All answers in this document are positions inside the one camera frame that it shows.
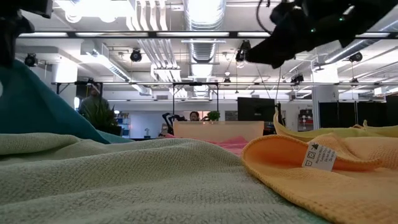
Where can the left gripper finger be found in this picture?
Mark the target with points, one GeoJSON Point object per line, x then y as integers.
{"type": "Point", "coordinates": [5, 53]}

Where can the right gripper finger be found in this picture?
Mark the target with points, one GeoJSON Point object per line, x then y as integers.
{"type": "Point", "coordinates": [267, 56]}

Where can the teal microfiber towel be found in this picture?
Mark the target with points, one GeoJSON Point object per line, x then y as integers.
{"type": "Point", "coordinates": [37, 105]}

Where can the yellow microfiber towel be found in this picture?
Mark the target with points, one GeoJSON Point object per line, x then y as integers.
{"type": "Point", "coordinates": [311, 133]}

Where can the pink microfiber towel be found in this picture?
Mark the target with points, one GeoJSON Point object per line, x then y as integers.
{"type": "Point", "coordinates": [230, 144]}

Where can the orange towel with care label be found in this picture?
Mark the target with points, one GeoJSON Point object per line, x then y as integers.
{"type": "Point", "coordinates": [326, 193]}

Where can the sage green microfiber towel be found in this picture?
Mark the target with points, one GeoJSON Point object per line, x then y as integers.
{"type": "Point", "coordinates": [124, 180]}

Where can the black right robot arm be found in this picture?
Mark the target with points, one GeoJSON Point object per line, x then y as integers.
{"type": "Point", "coordinates": [367, 12]}

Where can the black ceiling spotlight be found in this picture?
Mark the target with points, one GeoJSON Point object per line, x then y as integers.
{"type": "Point", "coordinates": [355, 57]}
{"type": "Point", "coordinates": [242, 54]}
{"type": "Point", "coordinates": [136, 56]}
{"type": "Point", "coordinates": [31, 60]}

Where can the black computer monitor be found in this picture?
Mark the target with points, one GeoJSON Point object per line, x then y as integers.
{"type": "Point", "coordinates": [256, 109]}

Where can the red white storage rack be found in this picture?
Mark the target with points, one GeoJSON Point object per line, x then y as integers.
{"type": "Point", "coordinates": [305, 119]}

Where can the small background potted plant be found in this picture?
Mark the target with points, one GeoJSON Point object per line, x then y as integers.
{"type": "Point", "coordinates": [214, 116]}

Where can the black background stand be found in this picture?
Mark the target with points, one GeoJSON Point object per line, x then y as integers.
{"type": "Point", "coordinates": [81, 83]}

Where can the black partition panels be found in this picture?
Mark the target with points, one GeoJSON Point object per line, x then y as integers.
{"type": "Point", "coordinates": [342, 115]}

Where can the seated person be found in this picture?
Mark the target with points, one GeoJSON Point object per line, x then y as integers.
{"type": "Point", "coordinates": [194, 116]}

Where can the standing person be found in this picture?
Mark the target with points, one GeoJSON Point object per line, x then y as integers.
{"type": "Point", "coordinates": [93, 104]}

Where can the black overhead rig beam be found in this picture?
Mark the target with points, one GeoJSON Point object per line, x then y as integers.
{"type": "Point", "coordinates": [152, 34]}

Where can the small potted green plant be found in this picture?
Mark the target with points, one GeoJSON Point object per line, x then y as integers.
{"type": "Point", "coordinates": [105, 121]}

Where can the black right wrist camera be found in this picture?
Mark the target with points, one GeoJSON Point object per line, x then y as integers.
{"type": "Point", "coordinates": [286, 12]}

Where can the black background rig frame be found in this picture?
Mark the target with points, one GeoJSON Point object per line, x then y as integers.
{"type": "Point", "coordinates": [196, 83]}

